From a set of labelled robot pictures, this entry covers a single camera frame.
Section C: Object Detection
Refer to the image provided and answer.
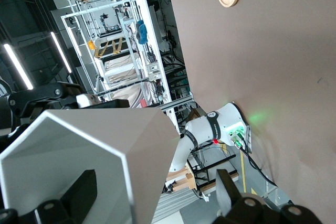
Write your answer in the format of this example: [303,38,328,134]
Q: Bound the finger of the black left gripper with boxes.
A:
[7,82,131,130]

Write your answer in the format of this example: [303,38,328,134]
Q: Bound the beige cloth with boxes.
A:
[104,55,144,109]

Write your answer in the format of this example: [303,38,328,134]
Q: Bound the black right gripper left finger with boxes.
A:
[0,169,98,224]

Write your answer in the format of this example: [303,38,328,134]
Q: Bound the long ceiling light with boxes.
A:
[4,43,34,90]
[50,31,72,73]

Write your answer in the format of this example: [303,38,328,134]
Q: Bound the white faceted cup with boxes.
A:
[0,108,181,224]

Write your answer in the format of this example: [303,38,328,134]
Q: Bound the white frame cell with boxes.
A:
[60,0,173,109]

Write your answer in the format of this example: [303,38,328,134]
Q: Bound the blue cloth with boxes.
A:
[135,19,149,45]

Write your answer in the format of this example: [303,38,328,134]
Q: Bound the grey base connector box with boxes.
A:
[227,123,253,154]

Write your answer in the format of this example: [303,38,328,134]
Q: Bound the yellow black striped board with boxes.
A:
[93,37,124,60]

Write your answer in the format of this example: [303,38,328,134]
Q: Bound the black left base cable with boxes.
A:
[240,137,278,187]

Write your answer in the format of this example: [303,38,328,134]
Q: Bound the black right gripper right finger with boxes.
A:
[215,168,322,224]

